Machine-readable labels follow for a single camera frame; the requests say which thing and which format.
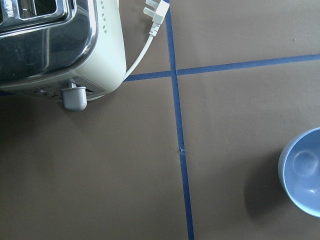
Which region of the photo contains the blue bowl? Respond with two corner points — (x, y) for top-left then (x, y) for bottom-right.
(278, 127), (320, 218)

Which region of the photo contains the cream and chrome toaster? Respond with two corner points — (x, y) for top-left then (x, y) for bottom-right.
(0, 0), (127, 112)

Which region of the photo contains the white toaster plug and cable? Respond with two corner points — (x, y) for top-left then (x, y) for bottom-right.
(123, 0), (171, 81)

